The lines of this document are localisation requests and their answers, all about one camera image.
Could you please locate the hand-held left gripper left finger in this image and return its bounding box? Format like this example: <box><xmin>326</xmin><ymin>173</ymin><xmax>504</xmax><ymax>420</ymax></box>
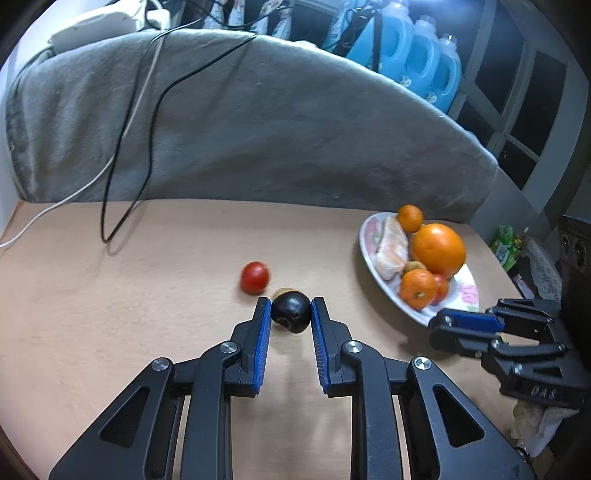
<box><xmin>48</xmin><ymin>297</ymin><xmax>272</xmax><ymax>480</ymax></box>

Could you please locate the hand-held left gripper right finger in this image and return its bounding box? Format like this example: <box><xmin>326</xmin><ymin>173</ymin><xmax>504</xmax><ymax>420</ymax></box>
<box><xmin>311</xmin><ymin>297</ymin><xmax>536</xmax><ymax>480</ymax></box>

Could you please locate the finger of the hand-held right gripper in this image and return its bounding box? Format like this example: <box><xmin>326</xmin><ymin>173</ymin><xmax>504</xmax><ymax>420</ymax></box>
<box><xmin>436</xmin><ymin>298</ymin><xmax>562</xmax><ymax>334</ymax></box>
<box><xmin>428</xmin><ymin>314</ymin><xmax>568</xmax><ymax>370</ymax></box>

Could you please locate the white floral plate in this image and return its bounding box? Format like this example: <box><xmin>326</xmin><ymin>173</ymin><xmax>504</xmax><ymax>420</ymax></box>
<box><xmin>359</xmin><ymin>212</ymin><xmax>481</xmax><ymax>328</ymax></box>

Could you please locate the black round fruit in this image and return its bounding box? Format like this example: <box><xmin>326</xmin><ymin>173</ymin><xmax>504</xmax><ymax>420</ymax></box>
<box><xmin>271</xmin><ymin>292</ymin><xmax>311</xmax><ymax>335</ymax></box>

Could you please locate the small red cherry tomato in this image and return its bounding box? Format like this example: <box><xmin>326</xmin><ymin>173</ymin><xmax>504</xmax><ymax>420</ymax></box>
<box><xmin>431</xmin><ymin>273</ymin><xmax>450</xmax><ymax>305</ymax></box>

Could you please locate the medium mandarin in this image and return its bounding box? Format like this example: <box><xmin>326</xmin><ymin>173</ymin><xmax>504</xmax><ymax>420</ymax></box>
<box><xmin>399</xmin><ymin>269</ymin><xmax>438</xmax><ymax>310</ymax></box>

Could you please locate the large orange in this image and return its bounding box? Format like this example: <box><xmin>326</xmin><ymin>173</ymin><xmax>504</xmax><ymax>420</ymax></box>
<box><xmin>411</xmin><ymin>223</ymin><xmax>466</xmax><ymax>278</ymax></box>

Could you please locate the small mandarin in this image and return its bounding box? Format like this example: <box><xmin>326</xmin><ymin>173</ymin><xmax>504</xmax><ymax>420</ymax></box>
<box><xmin>397</xmin><ymin>204</ymin><xmax>424</xmax><ymax>234</ymax></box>

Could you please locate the person's right hand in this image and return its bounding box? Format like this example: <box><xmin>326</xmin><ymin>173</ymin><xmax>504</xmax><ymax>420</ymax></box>
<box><xmin>510</xmin><ymin>401</ymin><xmax>561</xmax><ymax>455</ymax></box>

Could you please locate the green packet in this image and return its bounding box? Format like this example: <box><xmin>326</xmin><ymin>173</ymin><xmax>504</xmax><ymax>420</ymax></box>
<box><xmin>491</xmin><ymin>224</ymin><xmax>519</xmax><ymax>272</ymax></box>

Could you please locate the white lace cloth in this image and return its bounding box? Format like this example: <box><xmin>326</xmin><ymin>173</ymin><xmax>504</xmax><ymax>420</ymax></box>
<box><xmin>522</xmin><ymin>237</ymin><xmax>562</xmax><ymax>305</ymax></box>

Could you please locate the grey blanket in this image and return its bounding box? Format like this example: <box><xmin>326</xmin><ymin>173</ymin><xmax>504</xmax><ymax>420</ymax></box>
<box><xmin>4</xmin><ymin>28</ymin><xmax>499</xmax><ymax>227</ymax></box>

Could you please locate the grey framed glass door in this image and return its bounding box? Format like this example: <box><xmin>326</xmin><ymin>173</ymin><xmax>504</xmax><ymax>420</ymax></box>
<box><xmin>450</xmin><ymin>0</ymin><xmax>591</xmax><ymax>220</ymax></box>

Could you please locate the blue detergent bottle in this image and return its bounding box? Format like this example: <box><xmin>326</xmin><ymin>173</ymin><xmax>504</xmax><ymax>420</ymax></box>
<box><xmin>346</xmin><ymin>0</ymin><xmax>414</xmax><ymax>88</ymax></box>
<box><xmin>433</xmin><ymin>32</ymin><xmax>463</xmax><ymax>114</ymax></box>
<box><xmin>406</xmin><ymin>16</ymin><xmax>440</xmax><ymax>100</ymax></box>

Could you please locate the patterned hanging cloth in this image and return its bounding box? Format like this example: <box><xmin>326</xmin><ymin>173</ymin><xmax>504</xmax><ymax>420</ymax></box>
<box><xmin>198</xmin><ymin>0</ymin><xmax>296</xmax><ymax>38</ymax></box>

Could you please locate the white power strip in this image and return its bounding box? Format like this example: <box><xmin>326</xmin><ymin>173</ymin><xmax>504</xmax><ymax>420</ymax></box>
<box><xmin>50</xmin><ymin>0</ymin><xmax>170</xmax><ymax>47</ymax></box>

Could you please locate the black cable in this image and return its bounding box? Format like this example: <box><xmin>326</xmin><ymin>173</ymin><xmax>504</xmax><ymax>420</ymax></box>
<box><xmin>100</xmin><ymin>32</ymin><xmax>257</xmax><ymax>243</ymax></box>

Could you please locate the white cable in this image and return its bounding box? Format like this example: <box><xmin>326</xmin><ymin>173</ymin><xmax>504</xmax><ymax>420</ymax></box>
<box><xmin>0</xmin><ymin>39</ymin><xmax>164</xmax><ymax>250</ymax></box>

